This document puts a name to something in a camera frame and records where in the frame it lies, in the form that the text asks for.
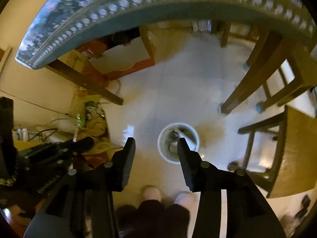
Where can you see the person's right slipper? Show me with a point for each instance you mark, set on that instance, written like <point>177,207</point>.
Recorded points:
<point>184,198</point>

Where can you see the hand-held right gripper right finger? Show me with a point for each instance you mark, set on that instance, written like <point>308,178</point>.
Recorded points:
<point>185,163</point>

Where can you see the white plastic bucket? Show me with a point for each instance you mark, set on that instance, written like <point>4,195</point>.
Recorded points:
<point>163,153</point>

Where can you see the green printed packet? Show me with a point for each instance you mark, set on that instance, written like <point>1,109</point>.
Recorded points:
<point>90,114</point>

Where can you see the person's slipper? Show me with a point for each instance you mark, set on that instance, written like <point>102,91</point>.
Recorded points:
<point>152,192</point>
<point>184,198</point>

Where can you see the orange cardboard box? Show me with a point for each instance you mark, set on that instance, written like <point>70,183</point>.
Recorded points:
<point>118,62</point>

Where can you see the wooden stool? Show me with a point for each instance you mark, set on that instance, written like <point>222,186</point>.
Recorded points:
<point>297,158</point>

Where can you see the person's legs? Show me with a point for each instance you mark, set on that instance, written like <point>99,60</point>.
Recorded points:
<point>153,218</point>

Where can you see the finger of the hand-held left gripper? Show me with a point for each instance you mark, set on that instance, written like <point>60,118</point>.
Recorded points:
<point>79,146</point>
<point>49,150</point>

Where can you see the dark floral tablecloth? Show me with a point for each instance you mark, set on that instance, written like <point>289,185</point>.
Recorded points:
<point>158,7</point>

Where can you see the wrappers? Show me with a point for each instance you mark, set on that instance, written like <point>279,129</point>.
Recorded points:
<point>173,138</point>

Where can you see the person's left slipper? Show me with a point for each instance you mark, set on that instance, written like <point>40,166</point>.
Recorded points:
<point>152,192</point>

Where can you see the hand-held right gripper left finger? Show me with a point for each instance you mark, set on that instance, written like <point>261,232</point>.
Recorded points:
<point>127,163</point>

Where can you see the wooden chair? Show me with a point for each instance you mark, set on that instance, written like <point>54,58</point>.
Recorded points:
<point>292,84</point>

